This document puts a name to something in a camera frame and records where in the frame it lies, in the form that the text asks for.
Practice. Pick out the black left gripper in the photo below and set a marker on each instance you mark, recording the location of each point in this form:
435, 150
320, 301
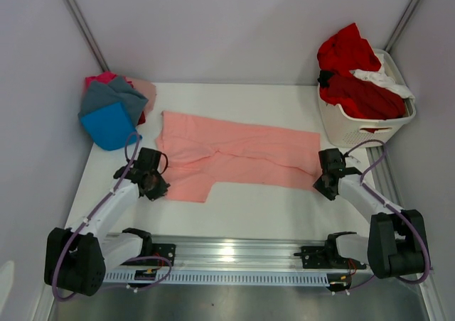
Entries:
161, 191

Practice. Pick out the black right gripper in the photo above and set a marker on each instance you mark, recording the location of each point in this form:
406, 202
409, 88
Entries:
318, 185

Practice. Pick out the salmon pink t shirt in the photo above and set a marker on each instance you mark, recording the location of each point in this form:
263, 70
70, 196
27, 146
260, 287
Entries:
203, 152

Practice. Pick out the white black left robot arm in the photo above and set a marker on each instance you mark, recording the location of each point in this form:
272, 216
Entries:
77, 258

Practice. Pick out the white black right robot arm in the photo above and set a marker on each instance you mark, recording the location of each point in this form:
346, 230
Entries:
396, 245

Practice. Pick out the red folded shirt in stack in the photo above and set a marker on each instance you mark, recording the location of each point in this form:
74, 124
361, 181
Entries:
142, 119

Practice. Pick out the white laundry basket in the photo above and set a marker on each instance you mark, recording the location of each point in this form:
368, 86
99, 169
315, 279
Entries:
345, 131

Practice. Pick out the blue folded t shirt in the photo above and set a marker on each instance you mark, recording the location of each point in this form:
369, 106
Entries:
110, 127

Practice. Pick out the dark red shirt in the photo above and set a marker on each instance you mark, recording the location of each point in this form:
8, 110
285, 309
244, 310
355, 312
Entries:
363, 100

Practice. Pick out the pale pink folded shirt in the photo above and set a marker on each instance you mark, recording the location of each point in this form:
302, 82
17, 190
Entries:
147, 89

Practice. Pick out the black garment in basket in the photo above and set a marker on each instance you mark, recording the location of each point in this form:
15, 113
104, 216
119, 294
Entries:
324, 78

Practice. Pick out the grey blue folded shirt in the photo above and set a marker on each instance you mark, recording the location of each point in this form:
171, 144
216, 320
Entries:
118, 90

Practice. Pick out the white shirt in basket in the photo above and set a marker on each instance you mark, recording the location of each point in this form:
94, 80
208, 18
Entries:
381, 79

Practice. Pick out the magenta folded shirt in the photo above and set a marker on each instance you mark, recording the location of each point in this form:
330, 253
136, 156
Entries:
103, 78

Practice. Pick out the bright red shirt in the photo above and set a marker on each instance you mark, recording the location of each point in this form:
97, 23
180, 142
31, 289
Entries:
346, 51

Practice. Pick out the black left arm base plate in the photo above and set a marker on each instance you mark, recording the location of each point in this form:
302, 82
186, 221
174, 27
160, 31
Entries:
154, 257

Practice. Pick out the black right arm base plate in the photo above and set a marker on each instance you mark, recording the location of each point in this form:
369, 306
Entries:
324, 257

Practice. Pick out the white slotted cable duct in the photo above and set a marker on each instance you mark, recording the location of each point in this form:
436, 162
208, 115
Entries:
192, 277

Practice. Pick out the left aluminium corner post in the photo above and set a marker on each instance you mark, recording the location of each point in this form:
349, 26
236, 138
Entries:
84, 29

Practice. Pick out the aluminium corner post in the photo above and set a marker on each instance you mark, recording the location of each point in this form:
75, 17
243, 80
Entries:
401, 25
84, 29

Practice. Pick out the right aluminium corner post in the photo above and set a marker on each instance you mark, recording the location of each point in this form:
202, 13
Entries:
401, 25

